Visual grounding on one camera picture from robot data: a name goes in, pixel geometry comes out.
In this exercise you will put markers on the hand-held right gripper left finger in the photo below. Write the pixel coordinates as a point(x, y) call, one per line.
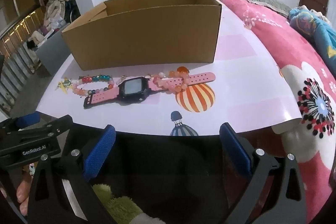
point(101, 153)

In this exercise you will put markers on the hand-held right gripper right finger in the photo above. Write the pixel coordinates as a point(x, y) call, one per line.
point(233, 153)

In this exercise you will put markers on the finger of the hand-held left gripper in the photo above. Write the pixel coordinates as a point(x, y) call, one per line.
point(26, 120)
point(52, 125)

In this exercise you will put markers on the square face smart watch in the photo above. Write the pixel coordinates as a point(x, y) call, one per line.
point(131, 88)

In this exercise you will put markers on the cardboard box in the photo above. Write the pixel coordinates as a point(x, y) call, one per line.
point(144, 37)

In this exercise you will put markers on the person's left hand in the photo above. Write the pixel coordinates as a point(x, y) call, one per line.
point(23, 188)

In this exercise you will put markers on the balloon print table cover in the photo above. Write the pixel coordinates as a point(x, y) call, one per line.
point(236, 98)

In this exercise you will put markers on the green plush toy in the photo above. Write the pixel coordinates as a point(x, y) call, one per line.
point(118, 205)

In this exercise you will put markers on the metal railing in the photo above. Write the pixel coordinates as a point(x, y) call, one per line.
point(15, 64)

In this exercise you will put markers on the grey cabinet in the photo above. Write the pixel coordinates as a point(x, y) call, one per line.
point(52, 53)

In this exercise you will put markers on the small silver charm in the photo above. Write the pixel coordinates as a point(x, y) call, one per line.
point(120, 80)

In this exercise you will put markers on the pink floral blanket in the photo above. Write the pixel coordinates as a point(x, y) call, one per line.
point(288, 56)

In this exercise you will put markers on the bicycle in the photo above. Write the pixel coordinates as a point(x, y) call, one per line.
point(72, 11)

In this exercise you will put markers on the pile of clothes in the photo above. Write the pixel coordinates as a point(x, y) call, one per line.
point(56, 7)

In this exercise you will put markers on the blue printed blanket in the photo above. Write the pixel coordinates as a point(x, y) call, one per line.
point(320, 29)

